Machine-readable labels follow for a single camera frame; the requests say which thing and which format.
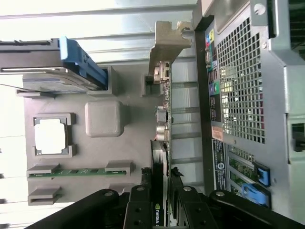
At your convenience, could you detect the grey printed parts rack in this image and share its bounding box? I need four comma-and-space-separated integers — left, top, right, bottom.
16, 65, 173, 207

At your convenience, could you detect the green RAM stick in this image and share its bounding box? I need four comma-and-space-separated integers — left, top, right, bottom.
28, 168, 131, 177

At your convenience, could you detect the silver CPU chip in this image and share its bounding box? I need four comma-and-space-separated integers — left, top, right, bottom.
34, 118, 68, 156

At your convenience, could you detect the open black PC case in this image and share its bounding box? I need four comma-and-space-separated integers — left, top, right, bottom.
192, 0, 305, 229

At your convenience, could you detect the hard disk with blue carrier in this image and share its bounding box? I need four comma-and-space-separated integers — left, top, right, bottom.
0, 35, 108, 93

